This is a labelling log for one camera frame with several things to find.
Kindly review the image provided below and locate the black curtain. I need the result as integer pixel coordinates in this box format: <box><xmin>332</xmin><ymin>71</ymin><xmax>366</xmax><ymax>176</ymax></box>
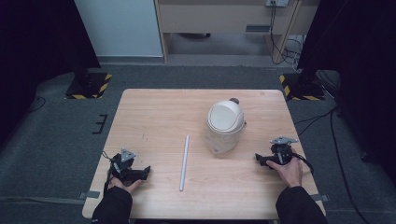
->
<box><xmin>0</xmin><ymin>0</ymin><xmax>102</xmax><ymax>147</ymax></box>
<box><xmin>296</xmin><ymin>0</ymin><xmax>396</xmax><ymax>185</ymax></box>

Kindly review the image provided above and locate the light wooden desk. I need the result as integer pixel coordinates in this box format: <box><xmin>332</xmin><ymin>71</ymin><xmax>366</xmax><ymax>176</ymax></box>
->
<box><xmin>154</xmin><ymin>0</ymin><xmax>321</xmax><ymax>64</ymax></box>

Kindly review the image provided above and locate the striped black stand base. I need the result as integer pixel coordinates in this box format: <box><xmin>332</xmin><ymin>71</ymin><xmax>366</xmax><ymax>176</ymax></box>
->
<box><xmin>278</xmin><ymin>72</ymin><xmax>326</xmax><ymax>102</ymax></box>
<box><xmin>64</xmin><ymin>72</ymin><xmax>113</xmax><ymax>101</ymax></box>

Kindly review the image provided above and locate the person's left hand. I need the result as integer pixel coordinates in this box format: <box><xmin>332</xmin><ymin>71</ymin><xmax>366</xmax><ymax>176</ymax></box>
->
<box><xmin>106</xmin><ymin>175</ymin><xmax>144</xmax><ymax>196</ymax></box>

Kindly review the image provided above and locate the person's right hand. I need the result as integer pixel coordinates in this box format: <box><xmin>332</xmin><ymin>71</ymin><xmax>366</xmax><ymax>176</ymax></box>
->
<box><xmin>266</xmin><ymin>147</ymin><xmax>304</xmax><ymax>189</ymax></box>

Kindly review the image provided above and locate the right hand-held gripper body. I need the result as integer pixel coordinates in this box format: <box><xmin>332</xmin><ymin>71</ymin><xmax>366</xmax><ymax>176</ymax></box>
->
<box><xmin>266</xmin><ymin>135</ymin><xmax>299</xmax><ymax>166</ymax></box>

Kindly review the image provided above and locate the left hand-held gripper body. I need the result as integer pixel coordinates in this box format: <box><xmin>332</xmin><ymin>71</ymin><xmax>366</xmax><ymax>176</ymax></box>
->
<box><xmin>108</xmin><ymin>148</ymin><xmax>142</xmax><ymax>185</ymax></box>

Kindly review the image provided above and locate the grey wall socket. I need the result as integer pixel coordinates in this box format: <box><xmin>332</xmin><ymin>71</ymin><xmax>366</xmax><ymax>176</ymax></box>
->
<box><xmin>264</xmin><ymin>0</ymin><xmax>290</xmax><ymax>8</ymax></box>

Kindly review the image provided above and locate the black socket cable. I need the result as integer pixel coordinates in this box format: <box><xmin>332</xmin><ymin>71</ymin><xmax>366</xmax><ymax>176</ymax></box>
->
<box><xmin>268</xmin><ymin>1</ymin><xmax>301</xmax><ymax>66</ymax></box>

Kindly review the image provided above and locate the white straw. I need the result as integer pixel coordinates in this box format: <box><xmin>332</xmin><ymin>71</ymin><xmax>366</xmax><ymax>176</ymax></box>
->
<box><xmin>178</xmin><ymin>134</ymin><xmax>191</xmax><ymax>192</ymax></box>

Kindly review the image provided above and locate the white panel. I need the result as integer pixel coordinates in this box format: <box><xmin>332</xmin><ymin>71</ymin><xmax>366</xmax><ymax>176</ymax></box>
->
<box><xmin>73</xmin><ymin>0</ymin><xmax>164</xmax><ymax>58</ymax></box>

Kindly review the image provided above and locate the grey tape tab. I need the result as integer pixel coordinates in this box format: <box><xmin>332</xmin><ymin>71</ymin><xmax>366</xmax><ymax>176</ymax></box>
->
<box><xmin>309</xmin><ymin>193</ymin><xmax>331</xmax><ymax>203</ymax></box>
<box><xmin>78</xmin><ymin>190</ymin><xmax>101</xmax><ymax>201</ymax></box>

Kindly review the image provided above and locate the white swing-lid trash bin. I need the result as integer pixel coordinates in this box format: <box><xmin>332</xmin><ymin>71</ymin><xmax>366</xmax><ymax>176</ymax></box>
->
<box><xmin>203</xmin><ymin>99</ymin><xmax>248</xmax><ymax>155</ymax></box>

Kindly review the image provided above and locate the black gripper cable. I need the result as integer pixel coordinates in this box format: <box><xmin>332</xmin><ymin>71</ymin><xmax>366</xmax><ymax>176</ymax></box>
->
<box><xmin>291</xmin><ymin>152</ymin><xmax>315</xmax><ymax>175</ymax></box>
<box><xmin>102</xmin><ymin>150</ymin><xmax>114</xmax><ymax>192</ymax></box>

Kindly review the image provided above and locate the black floor cable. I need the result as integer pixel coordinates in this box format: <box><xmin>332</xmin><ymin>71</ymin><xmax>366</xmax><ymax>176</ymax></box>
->
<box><xmin>293</xmin><ymin>105</ymin><xmax>372</xmax><ymax>224</ymax></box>
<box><xmin>28</xmin><ymin>95</ymin><xmax>48</xmax><ymax>114</ymax></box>

